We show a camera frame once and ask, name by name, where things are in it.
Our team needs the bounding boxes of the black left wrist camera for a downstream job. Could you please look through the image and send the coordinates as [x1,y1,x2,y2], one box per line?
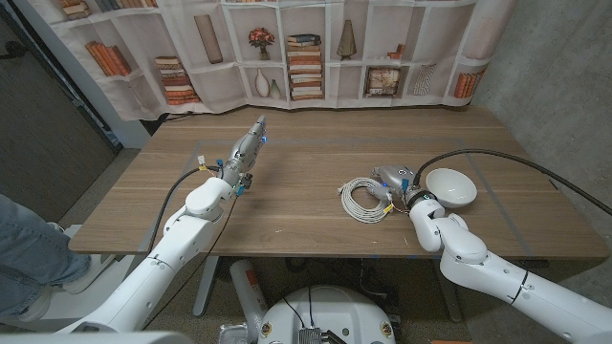
[237,172,254,197]

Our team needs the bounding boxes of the white Ethernet cable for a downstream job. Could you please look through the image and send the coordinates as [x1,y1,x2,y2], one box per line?
[337,177,394,225]

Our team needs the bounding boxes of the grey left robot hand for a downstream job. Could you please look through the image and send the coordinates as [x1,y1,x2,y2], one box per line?
[222,114,268,187]

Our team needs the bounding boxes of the foil tray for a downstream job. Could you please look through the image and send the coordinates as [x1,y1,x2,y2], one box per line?
[218,323,251,344]

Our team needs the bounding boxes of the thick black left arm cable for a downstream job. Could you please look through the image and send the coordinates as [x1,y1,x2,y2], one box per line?
[146,164,224,254]

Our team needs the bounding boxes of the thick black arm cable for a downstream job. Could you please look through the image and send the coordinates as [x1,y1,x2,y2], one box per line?
[412,148,612,217]
[146,164,224,254]

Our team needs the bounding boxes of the printed bookshelf backdrop cloth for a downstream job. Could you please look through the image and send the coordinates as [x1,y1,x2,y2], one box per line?
[28,0,520,121]

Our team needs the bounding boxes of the person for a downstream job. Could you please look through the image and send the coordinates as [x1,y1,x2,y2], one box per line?
[0,192,116,322]

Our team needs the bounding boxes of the dark grey door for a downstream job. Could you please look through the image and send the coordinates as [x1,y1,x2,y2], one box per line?
[0,4,120,224]

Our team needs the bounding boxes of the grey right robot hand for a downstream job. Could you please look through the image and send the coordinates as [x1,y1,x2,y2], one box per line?
[365,163,417,204]

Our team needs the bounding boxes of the white roll with orange label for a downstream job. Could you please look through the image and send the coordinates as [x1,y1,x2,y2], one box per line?
[229,258,270,343]

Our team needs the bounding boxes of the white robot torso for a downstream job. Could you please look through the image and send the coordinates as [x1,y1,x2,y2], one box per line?
[0,331,195,344]

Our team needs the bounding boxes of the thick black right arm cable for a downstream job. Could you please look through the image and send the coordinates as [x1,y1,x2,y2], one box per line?
[412,148,612,217]

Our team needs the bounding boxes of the white bowl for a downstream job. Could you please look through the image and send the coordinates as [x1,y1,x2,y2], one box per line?
[425,167,478,209]

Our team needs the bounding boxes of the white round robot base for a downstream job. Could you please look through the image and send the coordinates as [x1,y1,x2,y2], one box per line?
[257,285,398,344]

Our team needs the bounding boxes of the grey table leg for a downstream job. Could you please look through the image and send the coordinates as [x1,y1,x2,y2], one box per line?
[431,257,464,324]
[192,256,220,318]

